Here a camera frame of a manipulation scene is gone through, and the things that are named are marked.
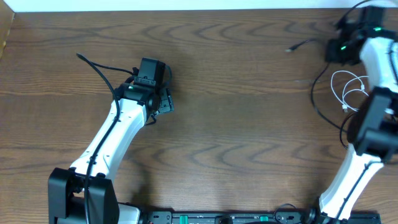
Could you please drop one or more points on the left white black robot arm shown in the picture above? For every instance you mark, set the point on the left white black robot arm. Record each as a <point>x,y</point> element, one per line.
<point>84,193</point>

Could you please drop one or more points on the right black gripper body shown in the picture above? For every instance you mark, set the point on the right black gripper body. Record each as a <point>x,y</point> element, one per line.
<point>344,51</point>

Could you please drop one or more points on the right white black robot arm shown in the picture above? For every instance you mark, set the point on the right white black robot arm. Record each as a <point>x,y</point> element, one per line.
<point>372,141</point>

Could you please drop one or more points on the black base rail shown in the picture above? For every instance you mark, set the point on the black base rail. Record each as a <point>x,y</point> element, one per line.
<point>279,216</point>

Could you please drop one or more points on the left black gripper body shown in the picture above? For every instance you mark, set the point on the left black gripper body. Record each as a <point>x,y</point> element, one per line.
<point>165,102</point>

